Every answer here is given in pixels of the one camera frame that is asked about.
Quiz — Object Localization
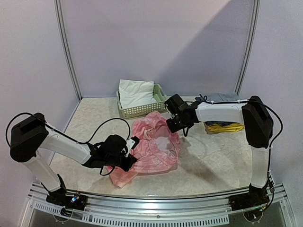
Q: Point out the pink patterned shorts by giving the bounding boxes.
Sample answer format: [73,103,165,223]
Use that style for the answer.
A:
[109,111,181,188]

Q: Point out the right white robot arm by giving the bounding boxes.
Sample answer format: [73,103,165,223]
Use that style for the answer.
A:
[164,94,274,206]

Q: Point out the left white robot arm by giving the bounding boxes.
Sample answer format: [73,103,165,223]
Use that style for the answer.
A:
[5,113,140,205]

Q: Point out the navy folded garment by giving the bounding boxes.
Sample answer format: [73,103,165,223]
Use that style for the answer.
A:
[194,94,244,126]

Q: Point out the green plastic basket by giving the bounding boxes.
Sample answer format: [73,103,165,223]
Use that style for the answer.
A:
[116,84,168,119]

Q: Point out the grey blue folded garment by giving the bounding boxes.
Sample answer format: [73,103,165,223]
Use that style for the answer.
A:
[206,93,240,102]

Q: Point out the yellow folded garment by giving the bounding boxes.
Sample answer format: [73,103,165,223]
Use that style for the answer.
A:
[205,123,245,133]

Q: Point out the white cloth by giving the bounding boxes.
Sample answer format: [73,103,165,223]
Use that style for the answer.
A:
[119,79,157,109]

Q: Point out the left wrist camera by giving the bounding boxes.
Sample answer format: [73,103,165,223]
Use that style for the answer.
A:
[125,136,140,157]

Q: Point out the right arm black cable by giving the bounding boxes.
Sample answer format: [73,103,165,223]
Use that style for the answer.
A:
[182,94,284,190]

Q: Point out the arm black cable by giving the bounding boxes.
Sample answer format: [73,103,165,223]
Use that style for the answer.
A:
[182,94,284,190]
[6,112,132,176]

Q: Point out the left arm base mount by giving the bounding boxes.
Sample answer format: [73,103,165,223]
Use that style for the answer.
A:
[46,188,88,217]

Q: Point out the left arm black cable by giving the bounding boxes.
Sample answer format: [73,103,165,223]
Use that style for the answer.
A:
[6,112,132,176]

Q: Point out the right aluminium frame post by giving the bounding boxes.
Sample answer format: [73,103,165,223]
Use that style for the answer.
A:
[234,0,260,96]

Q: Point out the aluminium frame post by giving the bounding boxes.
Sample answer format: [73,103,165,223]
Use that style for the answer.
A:
[54,0,83,102]
[234,0,260,96]

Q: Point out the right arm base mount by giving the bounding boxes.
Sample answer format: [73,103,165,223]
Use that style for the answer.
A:
[228,180,275,223]

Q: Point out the front aluminium rail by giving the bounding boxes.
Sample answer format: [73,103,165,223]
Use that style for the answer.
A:
[21,183,297,227]

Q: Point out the left aluminium frame post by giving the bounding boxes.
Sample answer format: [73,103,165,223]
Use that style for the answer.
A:
[54,0,83,102]

